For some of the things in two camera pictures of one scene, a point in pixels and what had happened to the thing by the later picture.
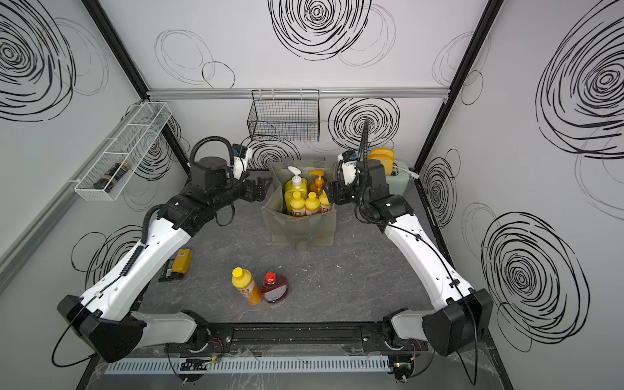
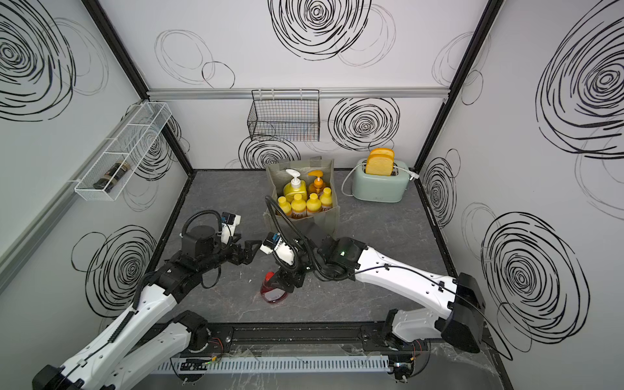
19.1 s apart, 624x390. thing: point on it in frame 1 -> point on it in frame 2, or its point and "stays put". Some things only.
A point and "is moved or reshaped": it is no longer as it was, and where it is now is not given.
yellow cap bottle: x=297 y=205 stays put
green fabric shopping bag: x=299 y=233 is moved or reshaped
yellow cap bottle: x=242 y=279 -> x=284 y=205
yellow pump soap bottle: x=294 y=184 stays put
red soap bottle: x=275 y=288 stays put
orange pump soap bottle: x=318 y=186 stays put
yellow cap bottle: x=325 y=205 stays put
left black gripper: x=261 y=193 -> x=248 y=255
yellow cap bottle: x=312 y=203 stays put
